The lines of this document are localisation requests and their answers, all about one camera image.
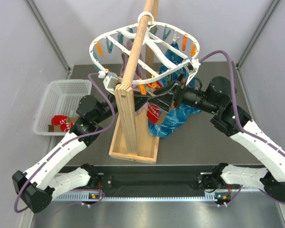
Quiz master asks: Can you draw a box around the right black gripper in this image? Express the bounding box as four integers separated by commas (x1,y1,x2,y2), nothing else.
148,72,219,115

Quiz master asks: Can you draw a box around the brown sock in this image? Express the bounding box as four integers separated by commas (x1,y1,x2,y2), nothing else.
47,116,80,133
156,107,176,125

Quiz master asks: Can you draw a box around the red santa christmas sock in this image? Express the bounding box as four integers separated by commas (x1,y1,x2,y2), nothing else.
146,82,162,124

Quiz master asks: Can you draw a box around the white oval clip hanger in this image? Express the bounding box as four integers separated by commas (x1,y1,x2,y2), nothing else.
89,11,200,95

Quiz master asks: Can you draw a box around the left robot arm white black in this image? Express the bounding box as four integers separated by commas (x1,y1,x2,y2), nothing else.
12,95,118,214

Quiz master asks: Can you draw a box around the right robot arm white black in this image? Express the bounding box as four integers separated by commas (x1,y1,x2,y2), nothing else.
148,76,285,204

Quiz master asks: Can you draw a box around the mauve cloth on hanger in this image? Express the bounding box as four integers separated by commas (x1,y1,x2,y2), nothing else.
120,39,147,114

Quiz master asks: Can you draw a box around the wooden drying rack stand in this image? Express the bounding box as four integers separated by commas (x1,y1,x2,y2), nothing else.
108,0,160,164

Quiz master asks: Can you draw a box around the blue patterned cloth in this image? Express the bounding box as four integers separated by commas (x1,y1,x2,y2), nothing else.
147,49,201,139

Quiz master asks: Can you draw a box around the white perforated plastic basket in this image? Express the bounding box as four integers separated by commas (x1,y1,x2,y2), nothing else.
33,79,92,136

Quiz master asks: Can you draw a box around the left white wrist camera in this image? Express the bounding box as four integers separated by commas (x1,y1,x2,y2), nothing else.
98,71,119,94

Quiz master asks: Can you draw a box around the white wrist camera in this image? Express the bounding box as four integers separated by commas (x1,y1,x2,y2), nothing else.
98,71,119,94
183,58,200,85

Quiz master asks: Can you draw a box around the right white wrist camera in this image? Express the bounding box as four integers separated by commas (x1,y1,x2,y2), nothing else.
183,58,200,85

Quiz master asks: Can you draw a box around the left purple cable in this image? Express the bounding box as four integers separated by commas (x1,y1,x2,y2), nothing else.
13,72,117,213

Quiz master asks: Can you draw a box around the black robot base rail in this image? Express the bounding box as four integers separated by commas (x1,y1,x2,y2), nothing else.
54,163,269,198

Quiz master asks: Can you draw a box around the grey slotted cable duct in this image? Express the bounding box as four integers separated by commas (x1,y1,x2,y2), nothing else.
52,191,219,202

